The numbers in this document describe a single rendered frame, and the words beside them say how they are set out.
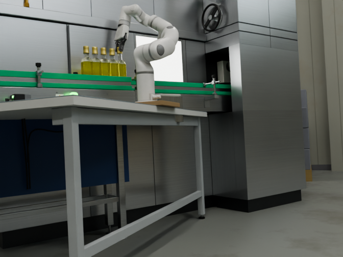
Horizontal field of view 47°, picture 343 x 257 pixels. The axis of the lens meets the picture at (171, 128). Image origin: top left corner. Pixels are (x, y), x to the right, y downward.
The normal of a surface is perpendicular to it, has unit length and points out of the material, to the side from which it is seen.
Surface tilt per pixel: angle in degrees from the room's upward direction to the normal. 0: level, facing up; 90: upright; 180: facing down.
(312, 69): 90
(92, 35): 90
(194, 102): 90
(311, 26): 90
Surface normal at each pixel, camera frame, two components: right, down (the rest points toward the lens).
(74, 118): 0.93, -0.05
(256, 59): 0.59, -0.04
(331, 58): -0.37, 0.00
